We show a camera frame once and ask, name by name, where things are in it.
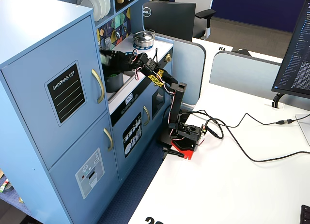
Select blue dishwasher door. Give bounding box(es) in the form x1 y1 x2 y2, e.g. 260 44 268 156
111 98 152 183

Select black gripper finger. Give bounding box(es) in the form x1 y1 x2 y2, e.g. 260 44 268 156
109 63 123 73
108 49 122 60

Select silver laptop stand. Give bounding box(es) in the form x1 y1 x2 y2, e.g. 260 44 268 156
294 112 310 146

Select blue wooden toy kitchen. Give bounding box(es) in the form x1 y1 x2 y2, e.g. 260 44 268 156
0 0 174 224

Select black Dell monitor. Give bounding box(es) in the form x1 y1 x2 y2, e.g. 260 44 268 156
142 1 196 42

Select metal slotted spatula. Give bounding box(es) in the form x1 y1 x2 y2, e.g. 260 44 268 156
104 28 112 50

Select black monitor mount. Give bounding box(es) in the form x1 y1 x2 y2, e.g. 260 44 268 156
271 93 286 108

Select gray plastic pot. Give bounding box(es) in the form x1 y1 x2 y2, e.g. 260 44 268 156
104 73 124 93

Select monitor showing code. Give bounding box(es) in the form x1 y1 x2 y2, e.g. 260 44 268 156
271 0 310 99

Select gold dishwasher handle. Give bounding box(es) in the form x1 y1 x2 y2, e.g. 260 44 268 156
142 105 150 127

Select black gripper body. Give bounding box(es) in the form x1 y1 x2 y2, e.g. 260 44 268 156
116 52 141 71

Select light blue desk divider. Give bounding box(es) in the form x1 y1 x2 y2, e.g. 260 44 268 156
155 33 207 106
209 51 283 99

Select black and red robot base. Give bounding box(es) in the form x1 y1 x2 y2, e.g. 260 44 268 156
157 122 206 161

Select long black cable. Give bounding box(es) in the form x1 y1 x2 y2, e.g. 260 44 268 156
193 110 310 163

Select white plate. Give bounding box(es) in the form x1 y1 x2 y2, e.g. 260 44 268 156
77 0 99 21
103 0 112 16
93 0 107 19

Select fridge door with shopping list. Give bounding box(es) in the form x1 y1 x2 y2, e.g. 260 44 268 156
0 15 109 171

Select curved gold fridge handle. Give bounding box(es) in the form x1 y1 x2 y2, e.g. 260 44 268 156
103 128 114 152
91 69 105 104

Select black table clamp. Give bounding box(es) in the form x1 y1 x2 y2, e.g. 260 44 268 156
162 147 185 159

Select black cable with connector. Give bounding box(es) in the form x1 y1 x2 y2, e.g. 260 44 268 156
191 109 310 140

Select fridge door with ice dispenser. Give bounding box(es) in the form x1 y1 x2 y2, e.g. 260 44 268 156
48 111 121 224

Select black keyboard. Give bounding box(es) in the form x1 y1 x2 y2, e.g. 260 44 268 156
300 204 310 224

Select steel pot with lid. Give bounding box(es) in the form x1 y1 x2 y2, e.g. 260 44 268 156
132 30 155 47

